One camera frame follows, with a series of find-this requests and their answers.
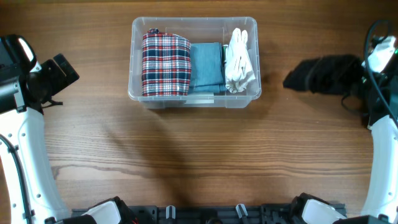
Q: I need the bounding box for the plaid flannel cloth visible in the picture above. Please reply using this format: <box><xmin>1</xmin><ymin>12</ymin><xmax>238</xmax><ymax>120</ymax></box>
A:
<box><xmin>142</xmin><ymin>28</ymin><xmax>192</xmax><ymax>96</ymax></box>

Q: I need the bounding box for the white printed cloth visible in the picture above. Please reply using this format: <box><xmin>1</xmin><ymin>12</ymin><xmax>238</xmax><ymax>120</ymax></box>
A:
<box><xmin>224</xmin><ymin>28</ymin><xmax>256</xmax><ymax>93</ymax></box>

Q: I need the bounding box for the black cloth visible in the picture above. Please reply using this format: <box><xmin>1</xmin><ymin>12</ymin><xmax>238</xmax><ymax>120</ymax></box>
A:
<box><xmin>283</xmin><ymin>54</ymin><xmax>364</xmax><ymax>95</ymax></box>

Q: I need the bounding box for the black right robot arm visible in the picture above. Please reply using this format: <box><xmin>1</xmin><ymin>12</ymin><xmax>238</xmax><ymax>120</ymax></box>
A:
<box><xmin>283</xmin><ymin>70</ymin><xmax>397</xmax><ymax>223</ymax></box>

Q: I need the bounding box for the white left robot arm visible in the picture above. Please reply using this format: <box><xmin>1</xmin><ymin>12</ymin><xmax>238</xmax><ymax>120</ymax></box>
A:
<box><xmin>1</xmin><ymin>34</ymin><xmax>124</xmax><ymax>224</ymax></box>

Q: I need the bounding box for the clear plastic storage box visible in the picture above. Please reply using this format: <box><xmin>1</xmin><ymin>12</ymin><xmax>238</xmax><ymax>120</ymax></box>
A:
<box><xmin>128</xmin><ymin>17</ymin><xmax>262</xmax><ymax>109</ymax></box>

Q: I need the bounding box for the folded blue cloth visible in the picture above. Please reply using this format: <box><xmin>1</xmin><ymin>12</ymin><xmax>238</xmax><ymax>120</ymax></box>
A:
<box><xmin>188</xmin><ymin>42</ymin><xmax>226</xmax><ymax>94</ymax></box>

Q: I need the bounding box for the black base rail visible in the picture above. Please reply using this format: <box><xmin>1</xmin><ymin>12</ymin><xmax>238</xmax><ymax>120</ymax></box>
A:
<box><xmin>71</xmin><ymin>203</ymin><xmax>348</xmax><ymax>224</ymax></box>

